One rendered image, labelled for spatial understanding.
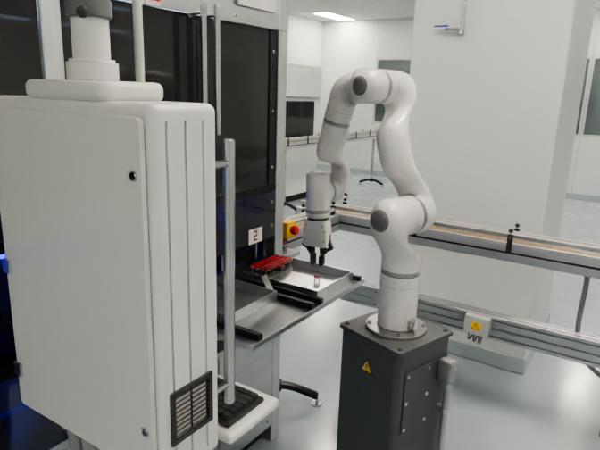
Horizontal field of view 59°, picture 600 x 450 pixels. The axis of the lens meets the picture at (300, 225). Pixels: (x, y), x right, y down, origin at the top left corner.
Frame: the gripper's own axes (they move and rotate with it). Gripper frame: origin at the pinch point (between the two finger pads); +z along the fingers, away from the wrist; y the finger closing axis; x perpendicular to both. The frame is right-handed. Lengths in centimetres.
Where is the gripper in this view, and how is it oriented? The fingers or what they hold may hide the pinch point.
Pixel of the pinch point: (317, 259)
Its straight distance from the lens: 191.4
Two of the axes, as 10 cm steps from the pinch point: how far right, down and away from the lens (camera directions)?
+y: 8.3, 1.2, -5.4
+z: 0.0, 9.8, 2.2
